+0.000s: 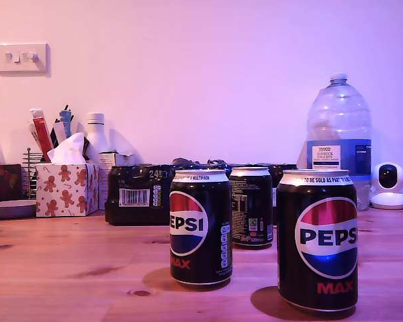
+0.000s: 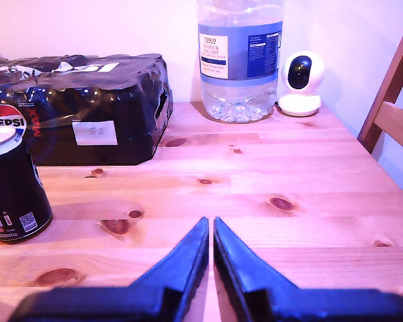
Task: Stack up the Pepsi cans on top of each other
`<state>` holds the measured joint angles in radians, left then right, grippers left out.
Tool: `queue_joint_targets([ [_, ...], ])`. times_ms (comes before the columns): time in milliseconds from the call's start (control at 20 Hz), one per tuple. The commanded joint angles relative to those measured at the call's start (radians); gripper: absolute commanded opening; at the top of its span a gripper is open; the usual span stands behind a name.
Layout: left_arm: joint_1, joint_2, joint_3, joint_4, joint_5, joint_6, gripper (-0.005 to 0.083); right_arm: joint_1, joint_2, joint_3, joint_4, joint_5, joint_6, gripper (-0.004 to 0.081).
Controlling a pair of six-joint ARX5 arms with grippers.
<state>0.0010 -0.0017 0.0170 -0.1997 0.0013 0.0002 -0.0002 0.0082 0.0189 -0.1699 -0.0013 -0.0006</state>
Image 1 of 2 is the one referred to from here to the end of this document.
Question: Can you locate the black Pepsi Max can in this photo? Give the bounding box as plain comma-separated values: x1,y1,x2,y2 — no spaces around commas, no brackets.
169,168,234,290
228,166,274,250
276,168,359,312

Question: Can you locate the black Pepsi Max multipack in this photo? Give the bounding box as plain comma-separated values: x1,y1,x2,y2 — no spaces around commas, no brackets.
103,157,298,226

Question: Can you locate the small white carton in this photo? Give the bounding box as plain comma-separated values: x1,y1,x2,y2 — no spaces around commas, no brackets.
97,150,136,211

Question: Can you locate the white insulated bottle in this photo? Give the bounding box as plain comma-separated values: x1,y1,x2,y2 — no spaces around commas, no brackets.
83,112,110,165

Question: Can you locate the white tissue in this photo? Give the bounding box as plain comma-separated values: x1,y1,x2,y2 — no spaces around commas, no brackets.
46,132,87,164

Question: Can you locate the gingerbread print tissue box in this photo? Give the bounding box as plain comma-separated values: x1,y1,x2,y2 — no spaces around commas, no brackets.
36,162,100,217

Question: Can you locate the blue and white tube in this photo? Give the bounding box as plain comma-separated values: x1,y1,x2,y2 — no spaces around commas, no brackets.
58,105,75,138

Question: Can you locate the large clear water bottle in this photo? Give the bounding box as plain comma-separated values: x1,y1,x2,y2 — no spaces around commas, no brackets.
306,72,373,212

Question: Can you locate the black and white striped tube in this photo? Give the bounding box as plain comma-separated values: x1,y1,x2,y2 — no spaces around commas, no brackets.
52,119,67,148

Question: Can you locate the red and white tube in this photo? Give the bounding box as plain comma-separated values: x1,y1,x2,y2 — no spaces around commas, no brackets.
29,108,54,162

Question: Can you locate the white slim packet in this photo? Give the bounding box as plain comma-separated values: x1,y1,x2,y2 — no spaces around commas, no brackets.
28,121,43,150

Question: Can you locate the grey plate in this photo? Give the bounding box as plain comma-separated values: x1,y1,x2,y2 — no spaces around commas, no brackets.
0,199,37,219

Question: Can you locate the dark box with red print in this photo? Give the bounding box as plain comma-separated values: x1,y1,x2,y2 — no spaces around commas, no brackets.
0,163,23,204

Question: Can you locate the metal wire holder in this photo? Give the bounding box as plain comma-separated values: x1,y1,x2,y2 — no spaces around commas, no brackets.
21,147,51,199

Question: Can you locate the small white round camera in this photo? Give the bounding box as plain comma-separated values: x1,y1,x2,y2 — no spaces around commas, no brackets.
370,162,403,211

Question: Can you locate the white wall light switch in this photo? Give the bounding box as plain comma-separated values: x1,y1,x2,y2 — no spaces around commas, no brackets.
0,42,51,75

